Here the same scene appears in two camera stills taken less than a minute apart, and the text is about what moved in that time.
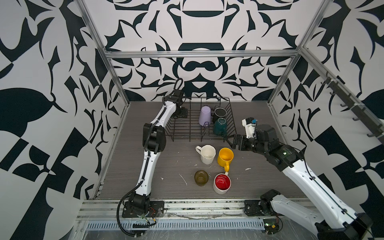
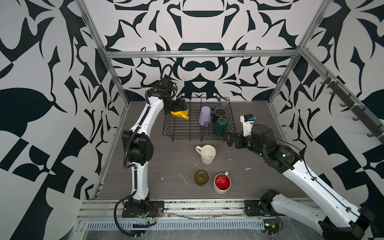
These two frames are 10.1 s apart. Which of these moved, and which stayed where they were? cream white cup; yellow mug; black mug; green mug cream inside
Moved: yellow mug
Stayed: black mug; cream white cup; green mug cream inside
